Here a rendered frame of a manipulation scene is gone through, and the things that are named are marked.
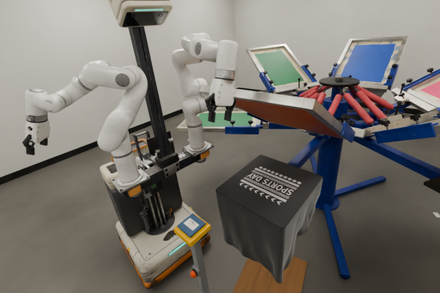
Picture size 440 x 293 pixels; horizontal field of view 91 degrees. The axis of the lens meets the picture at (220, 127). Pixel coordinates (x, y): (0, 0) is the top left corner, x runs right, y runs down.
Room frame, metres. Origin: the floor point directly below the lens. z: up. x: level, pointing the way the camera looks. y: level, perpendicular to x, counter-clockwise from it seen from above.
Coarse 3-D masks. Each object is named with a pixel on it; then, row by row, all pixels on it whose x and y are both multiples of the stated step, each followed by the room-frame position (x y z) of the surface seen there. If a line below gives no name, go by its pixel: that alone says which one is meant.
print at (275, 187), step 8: (256, 168) 1.19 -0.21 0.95; (264, 168) 1.18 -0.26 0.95; (248, 176) 1.12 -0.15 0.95; (256, 176) 1.11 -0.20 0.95; (264, 176) 1.10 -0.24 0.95; (272, 176) 1.09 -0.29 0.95; (280, 176) 1.09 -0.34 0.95; (240, 184) 1.05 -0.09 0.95; (248, 184) 1.04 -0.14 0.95; (256, 184) 1.04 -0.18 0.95; (264, 184) 1.03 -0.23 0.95; (272, 184) 1.02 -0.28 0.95; (280, 184) 1.01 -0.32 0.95; (288, 184) 1.01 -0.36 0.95; (296, 184) 1.00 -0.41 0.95; (256, 192) 0.97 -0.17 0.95; (264, 192) 0.96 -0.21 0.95; (272, 192) 0.96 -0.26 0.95; (280, 192) 0.95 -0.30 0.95; (288, 192) 0.94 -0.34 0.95; (272, 200) 0.90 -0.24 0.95; (280, 200) 0.89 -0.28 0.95
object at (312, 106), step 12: (240, 96) 0.92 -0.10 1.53; (252, 96) 0.88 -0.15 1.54; (264, 96) 0.84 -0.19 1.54; (276, 96) 0.81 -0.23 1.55; (288, 96) 0.77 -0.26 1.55; (300, 108) 0.74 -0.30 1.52; (312, 108) 0.69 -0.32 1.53; (324, 108) 0.77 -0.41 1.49; (324, 120) 0.80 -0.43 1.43; (336, 120) 0.90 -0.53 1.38; (336, 132) 1.03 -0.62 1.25
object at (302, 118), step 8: (256, 104) 0.95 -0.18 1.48; (264, 104) 0.89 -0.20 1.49; (272, 112) 1.03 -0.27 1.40; (280, 112) 0.95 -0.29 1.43; (288, 112) 0.89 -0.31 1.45; (296, 112) 0.83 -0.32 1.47; (304, 112) 0.78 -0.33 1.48; (288, 120) 1.13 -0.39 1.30; (296, 120) 1.04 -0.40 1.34; (304, 120) 0.95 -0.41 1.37; (312, 120) 0.89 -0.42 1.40; (304, 128) 1.28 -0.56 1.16; (312, 128) 1.17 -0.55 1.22; (320, 128) 1.07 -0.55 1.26; (328, 128) 0.98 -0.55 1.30; (336, 136) 1.18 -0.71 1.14
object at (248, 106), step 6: (240, 102) 1.04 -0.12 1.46; (246, 102) 0.98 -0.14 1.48; (240, 108) 1.28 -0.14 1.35; (246, 108) 1.19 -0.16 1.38; (252, 108) 1.12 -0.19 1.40; (258, 108) 1.05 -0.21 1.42; (258, 114) 1.30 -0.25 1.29; (264, 114) 1.21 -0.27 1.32; (270, 114) 1.12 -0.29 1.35; (270, 120) 1.41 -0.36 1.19; (276, 120) 1.30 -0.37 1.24; (282, 120) 1.21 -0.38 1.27; (294, 126) 1.32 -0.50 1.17
